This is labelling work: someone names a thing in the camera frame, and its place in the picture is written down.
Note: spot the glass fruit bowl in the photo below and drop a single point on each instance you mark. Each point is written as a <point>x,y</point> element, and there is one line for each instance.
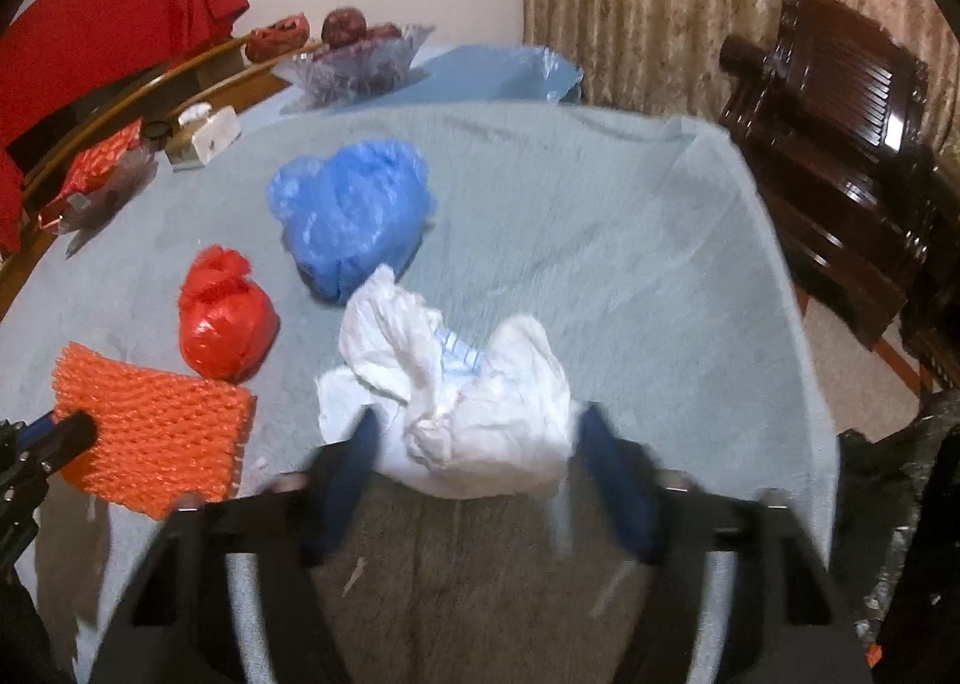
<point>352,75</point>

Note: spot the dark wooden armchair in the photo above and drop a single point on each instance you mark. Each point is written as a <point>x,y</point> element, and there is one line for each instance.
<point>825,151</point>

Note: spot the orange foam net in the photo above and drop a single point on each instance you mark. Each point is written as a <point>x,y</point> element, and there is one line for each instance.
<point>157,421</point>

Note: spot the red cloth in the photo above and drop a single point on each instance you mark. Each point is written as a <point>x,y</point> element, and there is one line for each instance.
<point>112,1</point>

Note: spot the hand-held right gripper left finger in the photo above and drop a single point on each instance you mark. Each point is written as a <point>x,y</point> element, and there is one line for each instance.
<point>351,478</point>

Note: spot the white plastic bag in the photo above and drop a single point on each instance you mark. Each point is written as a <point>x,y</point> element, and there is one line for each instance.
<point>480,414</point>

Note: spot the red gift box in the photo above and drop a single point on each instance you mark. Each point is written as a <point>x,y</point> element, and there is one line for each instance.
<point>97,159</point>

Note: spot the red plastic bag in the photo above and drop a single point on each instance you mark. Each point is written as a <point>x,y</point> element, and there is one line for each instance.
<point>225,331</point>

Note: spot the black trash bin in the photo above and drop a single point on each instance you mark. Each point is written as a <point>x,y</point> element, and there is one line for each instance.
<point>919,564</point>

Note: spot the small tan box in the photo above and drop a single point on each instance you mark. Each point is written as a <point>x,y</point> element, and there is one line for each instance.
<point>180,148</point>

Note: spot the light blue tablecloth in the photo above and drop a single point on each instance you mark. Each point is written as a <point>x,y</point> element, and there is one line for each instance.
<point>487,73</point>

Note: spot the red apple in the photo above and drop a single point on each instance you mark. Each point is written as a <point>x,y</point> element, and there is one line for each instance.
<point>384,32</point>
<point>345,26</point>

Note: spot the wooden television cabinet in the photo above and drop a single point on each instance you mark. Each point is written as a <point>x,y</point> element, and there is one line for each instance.
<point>225,78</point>

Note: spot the white tissue box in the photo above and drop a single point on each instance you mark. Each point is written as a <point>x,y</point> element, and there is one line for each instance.
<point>217,136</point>

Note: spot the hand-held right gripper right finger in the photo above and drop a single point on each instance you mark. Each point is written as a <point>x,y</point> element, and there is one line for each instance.
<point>611,485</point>

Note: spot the glass tray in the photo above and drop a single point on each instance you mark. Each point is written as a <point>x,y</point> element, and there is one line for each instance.
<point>120,195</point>

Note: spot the dark wooden side table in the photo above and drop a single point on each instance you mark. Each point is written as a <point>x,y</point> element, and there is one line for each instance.
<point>937,294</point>

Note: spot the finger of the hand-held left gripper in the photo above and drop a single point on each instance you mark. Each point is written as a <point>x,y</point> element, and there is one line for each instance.
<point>71,438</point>

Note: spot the blue plastic bag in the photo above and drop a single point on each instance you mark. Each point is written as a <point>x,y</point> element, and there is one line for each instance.
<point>352,204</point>

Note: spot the grey-blue table blanket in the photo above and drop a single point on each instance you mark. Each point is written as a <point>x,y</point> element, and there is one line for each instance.
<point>600,241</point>

